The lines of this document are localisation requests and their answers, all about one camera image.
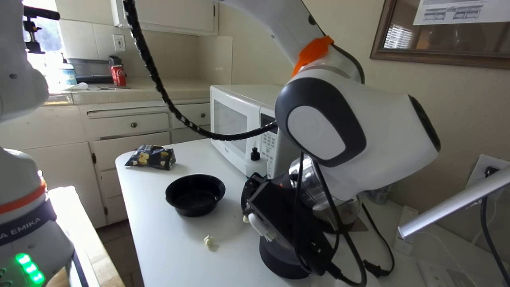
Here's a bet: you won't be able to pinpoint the white microwave oven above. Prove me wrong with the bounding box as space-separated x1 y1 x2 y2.
208 83 293 181

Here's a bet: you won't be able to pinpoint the black round bowl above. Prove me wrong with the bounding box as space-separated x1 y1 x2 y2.
164 173 226 219

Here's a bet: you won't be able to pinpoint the black yellow snack bag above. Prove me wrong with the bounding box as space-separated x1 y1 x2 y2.
124 144 176 173

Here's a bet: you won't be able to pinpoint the white popcorn piece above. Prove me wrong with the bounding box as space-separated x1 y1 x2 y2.
202 235 219 253

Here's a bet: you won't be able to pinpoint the dark glass bottle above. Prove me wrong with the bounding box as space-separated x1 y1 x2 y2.
324 197 369 232

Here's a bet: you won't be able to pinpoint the cream kitchen base cabinets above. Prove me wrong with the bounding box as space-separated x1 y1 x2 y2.
0 98 213 230

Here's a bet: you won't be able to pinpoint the red soda can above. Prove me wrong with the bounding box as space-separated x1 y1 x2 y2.
108 55 128 90

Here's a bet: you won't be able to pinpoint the dark countertop appliance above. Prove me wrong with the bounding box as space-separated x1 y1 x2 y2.
68 56 114 85

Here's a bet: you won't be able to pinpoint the wooden robot stand top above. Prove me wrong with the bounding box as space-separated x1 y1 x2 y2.
46 186 127 287

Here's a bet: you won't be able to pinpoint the white upright tube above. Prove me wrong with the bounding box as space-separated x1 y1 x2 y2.
396 166 510 241

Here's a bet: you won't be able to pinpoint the wooden framed picture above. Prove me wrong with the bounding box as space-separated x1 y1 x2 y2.
369 0 510 71

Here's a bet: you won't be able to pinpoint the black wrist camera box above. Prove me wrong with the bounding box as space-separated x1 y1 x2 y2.
245 181 342 275

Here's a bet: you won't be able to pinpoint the cream upper wall cabinet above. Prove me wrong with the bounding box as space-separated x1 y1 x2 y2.
109 0 219 39

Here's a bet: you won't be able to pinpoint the black power cord with plug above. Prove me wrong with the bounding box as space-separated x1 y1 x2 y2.
358 203 398 280

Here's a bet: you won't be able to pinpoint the white kitchen wall outlet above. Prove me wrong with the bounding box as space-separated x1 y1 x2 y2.
111 34 127 55

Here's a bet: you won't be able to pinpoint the black camera on tripod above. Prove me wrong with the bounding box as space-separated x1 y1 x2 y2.
20 5 62 56

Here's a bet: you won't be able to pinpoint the black cord in outlet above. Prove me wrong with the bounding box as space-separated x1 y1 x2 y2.
477 166 510 275

